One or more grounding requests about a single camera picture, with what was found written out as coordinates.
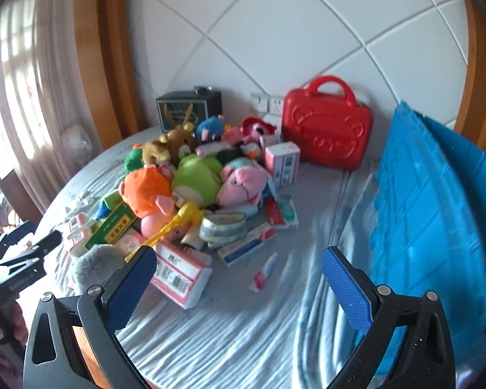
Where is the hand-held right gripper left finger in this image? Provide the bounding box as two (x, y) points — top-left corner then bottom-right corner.
(23, 246), (158, 389)

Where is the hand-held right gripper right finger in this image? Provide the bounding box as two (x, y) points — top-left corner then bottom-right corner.
(321, 246), (456, 389)

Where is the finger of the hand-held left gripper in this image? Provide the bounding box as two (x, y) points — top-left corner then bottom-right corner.
(22, 229), (64, 260)
(0, 231), (24, 259)

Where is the blue plastic box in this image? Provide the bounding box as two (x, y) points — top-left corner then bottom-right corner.
(368, 101), (486, 378)

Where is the grey cloth-covered desktop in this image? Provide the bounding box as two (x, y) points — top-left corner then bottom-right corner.
(36, 125), (486, 389)

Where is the person's left hand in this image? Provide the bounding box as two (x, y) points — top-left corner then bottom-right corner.
(0, 300), (28, 347)

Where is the small pink white packet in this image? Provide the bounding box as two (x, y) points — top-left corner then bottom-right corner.
(66, 212), (92, 249)

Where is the grey fluffy cloth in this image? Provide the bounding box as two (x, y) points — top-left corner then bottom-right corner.
(70, 245), (127, 293)

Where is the pale pink flat box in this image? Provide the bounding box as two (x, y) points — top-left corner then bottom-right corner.
(115, 227), (147, 258)

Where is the pink white tissue pack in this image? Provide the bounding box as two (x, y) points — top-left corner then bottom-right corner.
(151, 238), (212, 309)

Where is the green yellow label box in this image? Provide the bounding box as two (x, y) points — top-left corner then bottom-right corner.
(84, 204), (137, 251)

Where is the yellow plastic toy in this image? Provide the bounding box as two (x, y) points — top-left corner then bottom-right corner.
(125, 201), (203, 262)

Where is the small red white tube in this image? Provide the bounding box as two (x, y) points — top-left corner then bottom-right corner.
(249, 251), (280, 293)

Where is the orange hooded plush toy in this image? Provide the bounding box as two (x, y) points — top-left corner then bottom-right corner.
(118, 166), (175, 218)

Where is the teal red carton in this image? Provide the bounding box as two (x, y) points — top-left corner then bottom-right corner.
(267, 194), (300, 230)

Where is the grey patterned tape roll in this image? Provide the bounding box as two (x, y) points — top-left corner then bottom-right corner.
(198, 210), (247, 249)

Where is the red white toothpaste box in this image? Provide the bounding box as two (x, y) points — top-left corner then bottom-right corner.
(217, 226), (277, 267)

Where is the lime green plush toy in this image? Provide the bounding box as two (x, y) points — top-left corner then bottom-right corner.
(170, 154), (225, 212)

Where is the small green plush toy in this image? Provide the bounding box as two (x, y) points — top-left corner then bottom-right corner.
(123, 145), (147, 173)

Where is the tan plush toy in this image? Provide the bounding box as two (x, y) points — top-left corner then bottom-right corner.
(141, 139), (171, 167)

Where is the pink white carton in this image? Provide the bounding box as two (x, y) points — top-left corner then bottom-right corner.
(264, 142), (301, 189)

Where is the pink pig plush toy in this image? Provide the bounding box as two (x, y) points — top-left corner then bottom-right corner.
(216, 158), (273, 216)

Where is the brown bear plush toy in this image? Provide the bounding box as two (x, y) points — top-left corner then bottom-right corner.
(164, 125), (196, 161)

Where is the sheer window curtain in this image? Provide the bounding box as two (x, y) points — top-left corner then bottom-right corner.
(0, 0), (107, 230)

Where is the red toy suitcase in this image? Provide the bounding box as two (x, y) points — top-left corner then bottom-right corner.
(281, 75), (374, 172)

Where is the black penguin plush toy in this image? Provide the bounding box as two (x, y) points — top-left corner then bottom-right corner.
(216, 142), (264, 165)

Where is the blue plush toy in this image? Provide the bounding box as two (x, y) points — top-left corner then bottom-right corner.
(195, 115), (227, 145)

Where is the black gift box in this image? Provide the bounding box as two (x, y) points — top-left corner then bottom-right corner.
(156, 91), (223, 134)

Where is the red pink plush toy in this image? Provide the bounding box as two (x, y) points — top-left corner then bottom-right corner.
(240, 116), (277, 141)

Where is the wooden headboard frame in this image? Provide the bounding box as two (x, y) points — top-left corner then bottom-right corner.
(74, 0), (151, 152)
(453, 0), (486, 143)

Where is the white wall switch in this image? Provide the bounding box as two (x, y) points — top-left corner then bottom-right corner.
(249, 92), (270, 112)

